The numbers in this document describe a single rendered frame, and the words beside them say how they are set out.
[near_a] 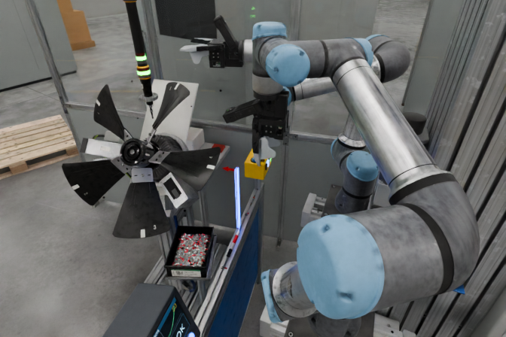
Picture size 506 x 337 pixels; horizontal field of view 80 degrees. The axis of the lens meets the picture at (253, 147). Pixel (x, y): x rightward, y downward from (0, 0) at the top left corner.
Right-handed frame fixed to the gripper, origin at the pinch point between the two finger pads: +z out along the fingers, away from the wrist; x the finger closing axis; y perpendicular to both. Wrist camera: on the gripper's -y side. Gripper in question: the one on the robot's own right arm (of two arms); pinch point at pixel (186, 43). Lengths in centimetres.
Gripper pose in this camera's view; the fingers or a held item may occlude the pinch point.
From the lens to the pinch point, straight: 112.1
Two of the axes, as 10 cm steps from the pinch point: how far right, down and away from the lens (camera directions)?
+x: 1.0, -5.2, 8.5
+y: 0.0, 8.5, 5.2
